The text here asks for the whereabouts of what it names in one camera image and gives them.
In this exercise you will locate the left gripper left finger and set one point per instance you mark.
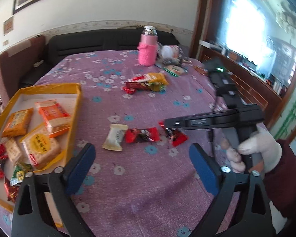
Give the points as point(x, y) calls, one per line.
point(43, 206)

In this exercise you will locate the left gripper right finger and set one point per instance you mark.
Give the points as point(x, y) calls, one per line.
point(240, 205)

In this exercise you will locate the green yellow pea pack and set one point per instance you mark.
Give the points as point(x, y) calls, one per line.
point(20, 172)

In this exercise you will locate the salted egg yolk cracker pack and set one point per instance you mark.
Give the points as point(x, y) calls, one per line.
point(42, 151)

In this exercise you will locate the red dark candy pack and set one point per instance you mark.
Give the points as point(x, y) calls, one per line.
point(176, 137)

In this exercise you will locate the orange cheese biscuit pack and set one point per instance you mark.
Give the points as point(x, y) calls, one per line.
point(18, 123)

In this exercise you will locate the orange chicken cracker pack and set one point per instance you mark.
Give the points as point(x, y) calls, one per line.
point(56, 119)

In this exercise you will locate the green pea snack pack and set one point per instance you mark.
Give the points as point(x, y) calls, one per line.
point(156, 87)

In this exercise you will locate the yellow cheese sandwich cracker pack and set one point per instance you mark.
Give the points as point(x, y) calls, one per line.
point(157, 78)

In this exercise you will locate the dark red sleeve forearm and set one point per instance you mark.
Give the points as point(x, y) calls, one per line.
point(280, 183)

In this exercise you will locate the white gloved right hand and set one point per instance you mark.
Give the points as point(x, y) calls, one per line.
point(260, 141)

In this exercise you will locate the brown wrapped snack bar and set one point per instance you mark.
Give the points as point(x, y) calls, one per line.
point(201, 70)

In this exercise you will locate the clear cracker pack in tray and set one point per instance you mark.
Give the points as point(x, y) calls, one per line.
point(15, 154)

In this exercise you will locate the yellow cardboard box tray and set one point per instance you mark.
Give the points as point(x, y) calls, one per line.
point(69, 96)

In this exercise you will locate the round biscuit green pack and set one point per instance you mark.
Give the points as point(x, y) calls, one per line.
point(175, 70)

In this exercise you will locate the bag of dark seeds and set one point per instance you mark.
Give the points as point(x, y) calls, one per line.
point(171, 61)

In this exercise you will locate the beige small snack pack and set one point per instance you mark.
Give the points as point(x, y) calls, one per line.
point(115, 137)

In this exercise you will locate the white lidded cup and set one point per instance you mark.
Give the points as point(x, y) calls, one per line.
point(170, 51)

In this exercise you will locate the small red dark candy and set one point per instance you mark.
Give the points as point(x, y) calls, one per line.
point(133, 135)

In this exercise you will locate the red white sachet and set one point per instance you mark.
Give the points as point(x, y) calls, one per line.
point(140, 78)

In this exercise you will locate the red golden crown snack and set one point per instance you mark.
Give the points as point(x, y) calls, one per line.
point(132, 87)

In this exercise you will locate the pink thermos with knit sleeve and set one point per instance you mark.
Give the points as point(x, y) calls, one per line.
point(148, 46)

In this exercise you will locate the maroon armchair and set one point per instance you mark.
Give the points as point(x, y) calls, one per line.
point(15, 62)

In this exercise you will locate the black sofa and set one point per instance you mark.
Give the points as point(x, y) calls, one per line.
point(61, 46)

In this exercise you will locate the small wall plaque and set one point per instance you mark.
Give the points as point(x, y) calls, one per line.
point(8, 25)

